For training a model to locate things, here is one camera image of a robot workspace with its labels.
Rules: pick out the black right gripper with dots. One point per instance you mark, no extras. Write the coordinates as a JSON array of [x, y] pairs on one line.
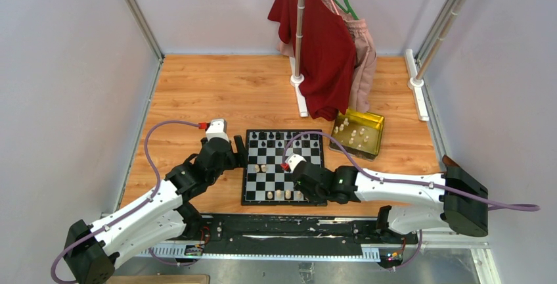
[[314, 200]]

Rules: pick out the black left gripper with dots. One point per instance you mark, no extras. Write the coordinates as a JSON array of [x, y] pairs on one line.
[[238, 158]]

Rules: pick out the black white chess board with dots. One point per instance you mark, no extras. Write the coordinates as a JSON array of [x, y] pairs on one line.
[[265, 180]]

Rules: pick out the yellow metal tin box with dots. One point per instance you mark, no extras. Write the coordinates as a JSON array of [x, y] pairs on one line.
[[359, 133]]

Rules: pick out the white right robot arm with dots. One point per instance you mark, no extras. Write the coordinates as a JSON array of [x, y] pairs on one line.
[[422, 202]]

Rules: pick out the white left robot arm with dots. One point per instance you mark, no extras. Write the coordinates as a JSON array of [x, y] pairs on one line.
[[94, 251]]

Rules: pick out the white clothes rack stand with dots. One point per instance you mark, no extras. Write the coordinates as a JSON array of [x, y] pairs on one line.
[[297, 77]]

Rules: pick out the brown cloth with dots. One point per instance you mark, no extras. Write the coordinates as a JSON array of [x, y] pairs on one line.
[[449, 162]]

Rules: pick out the red t-shirt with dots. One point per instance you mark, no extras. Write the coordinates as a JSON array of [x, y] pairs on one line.
[[327, 54]]

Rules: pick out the pink garment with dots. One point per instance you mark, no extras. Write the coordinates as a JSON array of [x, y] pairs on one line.
[[365, 62]]

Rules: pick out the white right rack foot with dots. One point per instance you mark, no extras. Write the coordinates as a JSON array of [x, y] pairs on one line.
[[416, 85]]

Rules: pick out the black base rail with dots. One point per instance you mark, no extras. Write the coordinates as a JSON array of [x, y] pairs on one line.
[[254, 236]]

